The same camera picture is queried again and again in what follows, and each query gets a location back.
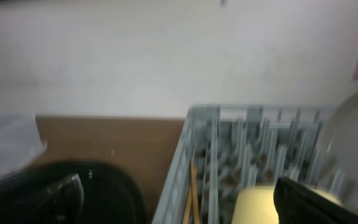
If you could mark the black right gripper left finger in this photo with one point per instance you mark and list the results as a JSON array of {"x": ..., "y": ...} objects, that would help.
[{"x": 58, "y": 201}]

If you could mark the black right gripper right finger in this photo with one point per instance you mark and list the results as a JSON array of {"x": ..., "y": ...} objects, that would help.
[{"x": 296, "y": 204}]

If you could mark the yellow bowl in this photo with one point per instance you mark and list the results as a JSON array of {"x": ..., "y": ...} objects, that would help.
[{"x": 256, "y": 205}]

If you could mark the wooden chopstick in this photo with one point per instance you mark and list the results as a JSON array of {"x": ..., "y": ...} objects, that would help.
[
  {"x": 194, "y": 193},
  {"x": 187, "y": 212}
]

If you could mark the grey dishwasher rack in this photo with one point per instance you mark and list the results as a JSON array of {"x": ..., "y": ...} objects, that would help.
[{"x": 235, "y": 147}]

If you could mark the round black tray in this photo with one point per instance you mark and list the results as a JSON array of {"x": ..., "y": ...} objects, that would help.
[{"x": 111, "y": 195}]

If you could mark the clear plastic bin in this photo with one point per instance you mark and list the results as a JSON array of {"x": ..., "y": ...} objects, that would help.
[{"x": 20, "y": 142}]

